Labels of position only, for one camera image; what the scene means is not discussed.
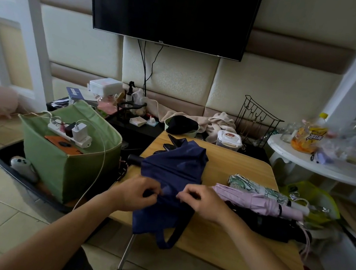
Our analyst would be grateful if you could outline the person's right hand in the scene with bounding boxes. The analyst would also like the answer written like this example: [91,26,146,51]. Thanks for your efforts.
[173,182,236,227]

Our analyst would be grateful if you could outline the person's left hand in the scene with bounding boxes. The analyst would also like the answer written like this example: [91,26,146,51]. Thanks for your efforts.
[107,172,164,216]

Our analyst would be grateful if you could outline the navy blue folding umbrella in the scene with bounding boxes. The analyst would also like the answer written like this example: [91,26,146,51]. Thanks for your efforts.
[117,130,212,253]

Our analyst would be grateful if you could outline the person's left forearm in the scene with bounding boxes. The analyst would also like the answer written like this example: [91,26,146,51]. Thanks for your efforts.
[0,176,120,270]

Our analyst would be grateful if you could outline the person's right forearm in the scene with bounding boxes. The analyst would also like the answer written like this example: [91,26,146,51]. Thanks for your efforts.
[212,210,337,270]

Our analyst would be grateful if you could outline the wooden folding table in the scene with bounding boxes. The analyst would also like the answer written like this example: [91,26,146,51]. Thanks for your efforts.
[102,125,325,270]

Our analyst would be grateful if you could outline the black low cabinet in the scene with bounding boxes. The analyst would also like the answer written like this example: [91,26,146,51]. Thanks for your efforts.
[41,95,275,177]

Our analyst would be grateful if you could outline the small white notepad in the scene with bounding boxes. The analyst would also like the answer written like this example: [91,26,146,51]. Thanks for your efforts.
[129,115,148,129]

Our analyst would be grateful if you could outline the black cap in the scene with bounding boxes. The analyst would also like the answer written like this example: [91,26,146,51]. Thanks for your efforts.
[165,114,200,138]

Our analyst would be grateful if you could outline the green patterned folding umbrella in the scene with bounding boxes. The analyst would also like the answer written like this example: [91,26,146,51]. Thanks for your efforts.
[225,173,314,216]

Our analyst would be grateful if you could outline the white wet wipes box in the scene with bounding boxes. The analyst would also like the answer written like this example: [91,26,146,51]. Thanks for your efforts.
[215,129,244,152]

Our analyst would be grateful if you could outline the pink folding umbrella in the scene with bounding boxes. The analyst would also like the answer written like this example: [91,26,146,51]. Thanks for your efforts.
[209,183,308,222]

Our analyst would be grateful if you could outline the beige towel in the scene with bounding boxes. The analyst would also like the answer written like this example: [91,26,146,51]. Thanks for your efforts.
[142,98,240,146]

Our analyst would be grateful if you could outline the black folding umbrella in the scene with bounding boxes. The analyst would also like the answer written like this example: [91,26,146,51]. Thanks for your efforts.
[221,200,315,246]

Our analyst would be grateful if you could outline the green fabric storage box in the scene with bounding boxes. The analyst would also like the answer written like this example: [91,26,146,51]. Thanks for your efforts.
[9,92,127,211]

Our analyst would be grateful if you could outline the white charger plug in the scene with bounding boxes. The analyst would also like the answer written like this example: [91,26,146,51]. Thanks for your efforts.
[70,122,89,143]

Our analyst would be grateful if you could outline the black spray bottle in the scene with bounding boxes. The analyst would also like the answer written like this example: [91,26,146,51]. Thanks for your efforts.
[125,81,137,106]

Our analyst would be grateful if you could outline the white power strip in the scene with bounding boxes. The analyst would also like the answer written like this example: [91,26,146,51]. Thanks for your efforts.
[46,119,94,150]

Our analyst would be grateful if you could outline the orange notebook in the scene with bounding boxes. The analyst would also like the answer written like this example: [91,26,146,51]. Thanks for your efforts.
[43,134,85,156]

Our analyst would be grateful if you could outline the blue card box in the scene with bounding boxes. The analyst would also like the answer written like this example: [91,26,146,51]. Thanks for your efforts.
[64,86,91,107]

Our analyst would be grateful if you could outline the clear glass jar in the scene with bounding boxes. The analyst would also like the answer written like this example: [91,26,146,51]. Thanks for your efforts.
[280,121,298,144]

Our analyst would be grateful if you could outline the white game controller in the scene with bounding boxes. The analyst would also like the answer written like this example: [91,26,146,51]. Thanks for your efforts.
[8,155,41,184]

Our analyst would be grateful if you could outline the yellow green plastic bag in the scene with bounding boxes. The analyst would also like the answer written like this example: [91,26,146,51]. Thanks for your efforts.
[275,178,344,229]

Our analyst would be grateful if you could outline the black plastic tray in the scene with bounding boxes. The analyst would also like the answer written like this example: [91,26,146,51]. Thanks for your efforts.
[0,136,121,231]

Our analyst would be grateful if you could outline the yellow cap juice bottle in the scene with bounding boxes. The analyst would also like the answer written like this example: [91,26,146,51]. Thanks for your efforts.
[290,109,331,156]

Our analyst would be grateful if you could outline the white round plastic table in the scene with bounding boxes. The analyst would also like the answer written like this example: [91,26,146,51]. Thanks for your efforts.
[260,132,356,207]

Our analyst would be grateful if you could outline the black flat screen television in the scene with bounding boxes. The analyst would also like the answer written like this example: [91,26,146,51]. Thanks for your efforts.
[82,0,264,64]

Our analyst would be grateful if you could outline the clear plastic bottle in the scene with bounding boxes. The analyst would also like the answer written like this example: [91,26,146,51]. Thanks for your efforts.
[332,110,356,152]

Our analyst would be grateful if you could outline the black wire rack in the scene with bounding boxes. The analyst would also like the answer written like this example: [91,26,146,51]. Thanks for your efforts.
[231,94,287,152]

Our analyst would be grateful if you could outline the black television cables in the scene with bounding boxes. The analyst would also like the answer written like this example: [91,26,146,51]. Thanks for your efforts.
[131,39,164,99]

